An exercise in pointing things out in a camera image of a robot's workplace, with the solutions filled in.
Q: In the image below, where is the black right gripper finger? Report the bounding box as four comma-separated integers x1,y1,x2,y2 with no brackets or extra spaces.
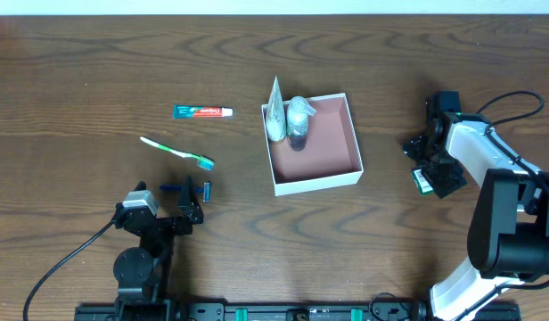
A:
402,133,429,161
422,163,467,199

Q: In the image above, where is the green white soap bar box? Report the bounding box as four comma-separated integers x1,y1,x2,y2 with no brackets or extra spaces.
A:
412,169,434,195

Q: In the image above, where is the white Pantene conditioner tube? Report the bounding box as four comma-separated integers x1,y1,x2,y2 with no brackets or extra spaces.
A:
265,77,286,142

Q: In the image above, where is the clear purple soap pump bottle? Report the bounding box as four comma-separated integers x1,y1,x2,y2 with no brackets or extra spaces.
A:
286,96,316,152

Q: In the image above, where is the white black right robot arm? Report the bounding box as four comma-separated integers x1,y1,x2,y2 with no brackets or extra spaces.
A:
402,91,549,320

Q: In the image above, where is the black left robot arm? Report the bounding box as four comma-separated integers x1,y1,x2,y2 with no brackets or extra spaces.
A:
111,177,204,321

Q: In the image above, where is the blue disposable razor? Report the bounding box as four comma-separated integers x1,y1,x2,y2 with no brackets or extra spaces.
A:
160,182,211,202

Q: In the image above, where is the green white toothbrush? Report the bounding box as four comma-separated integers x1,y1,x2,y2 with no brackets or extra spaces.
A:
140,136,215,171

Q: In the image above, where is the Colgate toothpaste tube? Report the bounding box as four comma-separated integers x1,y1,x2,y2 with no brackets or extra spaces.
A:
172,104,234,119

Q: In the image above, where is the white box pink interior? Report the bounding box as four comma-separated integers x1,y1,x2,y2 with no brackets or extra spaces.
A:
265,93,364,196

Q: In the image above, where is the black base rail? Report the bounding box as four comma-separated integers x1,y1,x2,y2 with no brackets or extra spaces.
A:
73,299,523,321

